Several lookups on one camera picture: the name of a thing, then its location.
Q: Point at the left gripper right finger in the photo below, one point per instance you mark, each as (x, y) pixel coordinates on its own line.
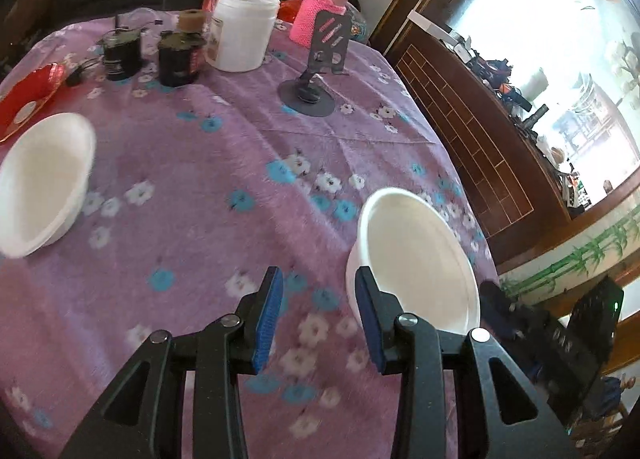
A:
(466, 379)

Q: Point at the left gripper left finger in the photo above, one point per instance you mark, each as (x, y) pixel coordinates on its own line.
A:
(139, 414)

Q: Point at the small white foam bowl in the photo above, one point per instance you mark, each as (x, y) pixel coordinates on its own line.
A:
(44, 182)

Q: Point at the wooden cabinet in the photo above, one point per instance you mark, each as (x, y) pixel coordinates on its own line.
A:
(510, 189)

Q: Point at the purple floral tablecloth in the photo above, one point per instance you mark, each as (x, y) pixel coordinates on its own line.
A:
(193, 194)

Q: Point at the small red plate far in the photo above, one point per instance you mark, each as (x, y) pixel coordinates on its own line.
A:
(28, 97)

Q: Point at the black phone stand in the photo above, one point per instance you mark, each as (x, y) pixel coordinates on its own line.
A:
(328, 50)

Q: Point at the white plastic jar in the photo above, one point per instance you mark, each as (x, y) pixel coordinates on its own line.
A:
(239, 34)

